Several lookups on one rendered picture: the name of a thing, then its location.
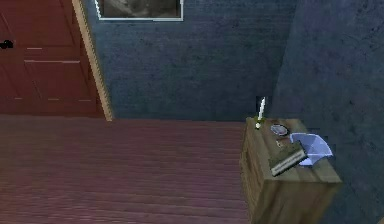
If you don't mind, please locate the white candle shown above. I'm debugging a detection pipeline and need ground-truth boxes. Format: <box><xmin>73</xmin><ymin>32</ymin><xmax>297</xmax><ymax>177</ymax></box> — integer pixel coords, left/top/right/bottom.
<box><xmin>254</xmin><ymin>96</ymin><xmax>267</xmax><ymax>130</ymax></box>

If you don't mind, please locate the small grey round dish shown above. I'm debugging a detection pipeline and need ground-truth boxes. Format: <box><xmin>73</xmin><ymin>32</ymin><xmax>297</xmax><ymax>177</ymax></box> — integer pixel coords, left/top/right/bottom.
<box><xmin>270</xmin><ymin>123</ymin><xmax>290</xmax><ymax>137</ymax></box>

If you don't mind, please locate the dark red room door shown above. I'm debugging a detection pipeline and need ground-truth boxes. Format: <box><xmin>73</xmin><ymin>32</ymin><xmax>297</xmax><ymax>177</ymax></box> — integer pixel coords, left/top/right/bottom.
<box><xmin>0</xmin><ymin>0</ymin><xmax>105</xmax><ymax>118</ymax></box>

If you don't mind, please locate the brown wooden side cabinet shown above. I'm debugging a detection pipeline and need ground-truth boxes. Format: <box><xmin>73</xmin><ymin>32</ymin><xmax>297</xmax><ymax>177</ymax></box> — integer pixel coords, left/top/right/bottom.
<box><xmin>239</xmin><ymin>116</ymin><xmax>344</xmax><ymax>224</ymax></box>

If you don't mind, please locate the white framed grey picture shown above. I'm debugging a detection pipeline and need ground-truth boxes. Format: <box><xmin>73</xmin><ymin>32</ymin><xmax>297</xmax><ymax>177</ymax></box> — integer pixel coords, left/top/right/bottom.
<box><xmin>93</xmin><ymin>0</ymin><xmax>185</xmax><ymax>22</ymax></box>

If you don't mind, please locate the dark green book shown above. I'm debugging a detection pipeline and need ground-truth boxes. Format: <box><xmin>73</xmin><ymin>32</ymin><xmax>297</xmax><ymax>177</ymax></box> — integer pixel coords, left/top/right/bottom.
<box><xmin>268</xmin><ymin>143</ymin><xmax>309</xmax><ymax>177</ymax></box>

